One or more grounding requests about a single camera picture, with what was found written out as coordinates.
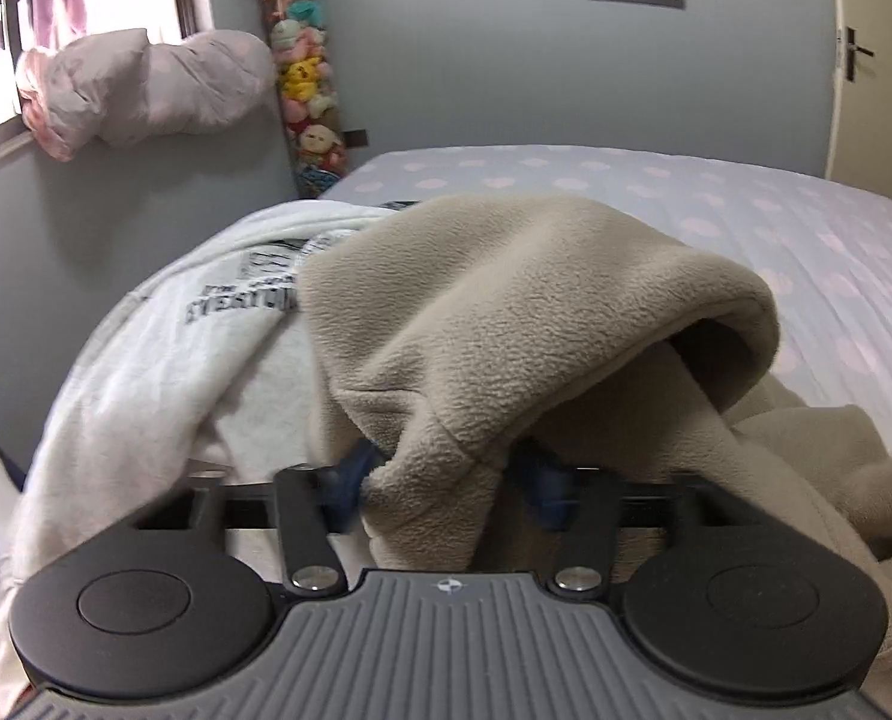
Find tube of plush toys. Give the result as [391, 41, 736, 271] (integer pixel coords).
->
[260, 0, 348, 199]

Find black door handle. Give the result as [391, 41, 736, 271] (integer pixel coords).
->
[844, 28, 875, 83]

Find white printed sweatshirt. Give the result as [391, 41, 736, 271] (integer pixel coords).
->
[0, 200, 387, 718]

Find polka dot bed sheet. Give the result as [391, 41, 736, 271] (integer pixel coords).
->
[327, 145, 892, 449]

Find beige fleece zip hoodie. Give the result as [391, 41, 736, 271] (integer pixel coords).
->
[298, 195, 892, 712]

